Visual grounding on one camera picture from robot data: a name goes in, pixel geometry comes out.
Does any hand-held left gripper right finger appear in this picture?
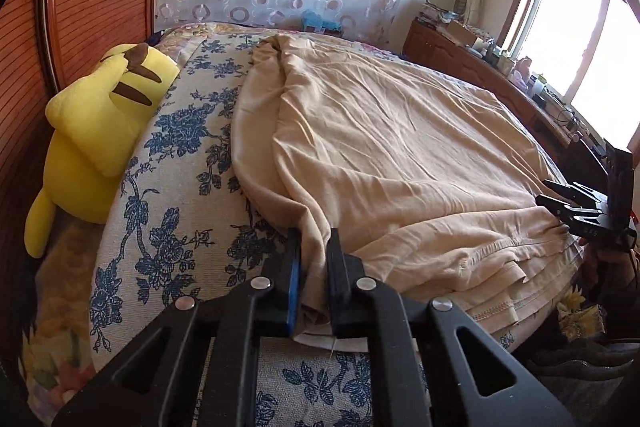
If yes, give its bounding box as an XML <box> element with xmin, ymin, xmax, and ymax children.
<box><xmin>326</xmin><ymin>228</ymin><xmax>576</xmax><ymax>427</ymax></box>

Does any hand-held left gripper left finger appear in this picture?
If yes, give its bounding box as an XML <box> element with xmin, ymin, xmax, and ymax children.
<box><xmin>52</xmin><ymin>228</ymin><xmax>302</xmax><ymax>427</ymax></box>

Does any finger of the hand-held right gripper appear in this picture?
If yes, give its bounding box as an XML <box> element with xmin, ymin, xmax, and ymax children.
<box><xmin>536</xmin><ymin>194</ymin><xmax>601</xmax><ymax>228</ymax></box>
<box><xmin>544</xmin><ymin>179</ymin><xmax>608</xmax><ymax>208</ymax></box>

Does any beige printed t-shirt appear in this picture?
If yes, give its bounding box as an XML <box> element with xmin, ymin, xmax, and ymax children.
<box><xmin>231</xmin><ymin>34</ymin><xmax>583</xmax><ymax>353</ymax></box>

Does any blue floral bed cover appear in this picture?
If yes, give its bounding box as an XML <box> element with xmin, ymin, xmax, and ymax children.
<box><xmin>90</xmin><ymin>29</ymin><xmax>566</xmax><ymax>427</ymax></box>

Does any dark grey cloth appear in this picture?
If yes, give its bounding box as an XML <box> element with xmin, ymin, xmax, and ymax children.
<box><xmin>525</xmin><ymin>337</ymin><xmax>640</xmax><ymax>380</ymax></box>

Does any window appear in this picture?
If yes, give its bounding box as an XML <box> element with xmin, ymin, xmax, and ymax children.
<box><xmin>497</xmin><ymin>0</ymin><xmax>640</xmax><ymax>142</ymax></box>

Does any brown wooden cabinet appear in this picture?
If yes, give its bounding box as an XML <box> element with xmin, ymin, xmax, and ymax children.
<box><xmin>402</xmin><ymin>19</ymin><xmax>611</xmax><ymax>188</ymax></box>

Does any cardboard box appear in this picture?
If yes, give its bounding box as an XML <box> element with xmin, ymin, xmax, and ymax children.
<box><xmin>442</xmin><ymin>21</ymin><xmax>482</xmax><ymax>48</ymax></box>

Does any pile of papers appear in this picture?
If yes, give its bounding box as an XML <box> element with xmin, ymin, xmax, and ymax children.
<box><xmin>417</xmin><ymin>2</ymin><xmax>456</xmax><ymax>28</ymax></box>

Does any yellow plush toy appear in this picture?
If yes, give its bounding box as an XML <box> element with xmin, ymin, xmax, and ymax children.
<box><xmin>25</xmin><ymin>42</ymin><xmax>182</xmax><ymax>259</ymax></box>

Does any light blue plastic item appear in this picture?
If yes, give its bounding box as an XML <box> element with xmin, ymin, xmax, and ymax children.
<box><xmin>300</xmin><ymin>9</ymin><xmax>342</xmax><ymax>34</ymax></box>

